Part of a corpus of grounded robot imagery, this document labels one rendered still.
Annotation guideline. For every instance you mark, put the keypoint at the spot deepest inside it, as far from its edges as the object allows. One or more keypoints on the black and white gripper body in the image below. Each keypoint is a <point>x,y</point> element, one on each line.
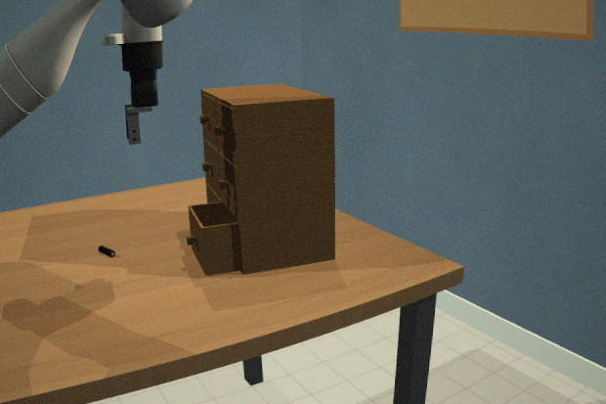
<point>142,55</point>

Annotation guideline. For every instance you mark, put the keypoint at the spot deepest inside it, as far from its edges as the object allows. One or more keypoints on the dark brown drawer front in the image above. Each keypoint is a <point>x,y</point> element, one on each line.
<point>211,196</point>
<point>211,165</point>
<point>229,194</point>
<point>217,248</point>
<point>209,119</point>
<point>225,125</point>

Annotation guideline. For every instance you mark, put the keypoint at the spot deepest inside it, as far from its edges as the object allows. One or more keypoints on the brown wooden chest of drawers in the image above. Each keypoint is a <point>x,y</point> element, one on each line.
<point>285,164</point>

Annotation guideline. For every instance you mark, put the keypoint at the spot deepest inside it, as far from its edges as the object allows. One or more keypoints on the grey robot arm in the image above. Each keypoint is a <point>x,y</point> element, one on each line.
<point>33,65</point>

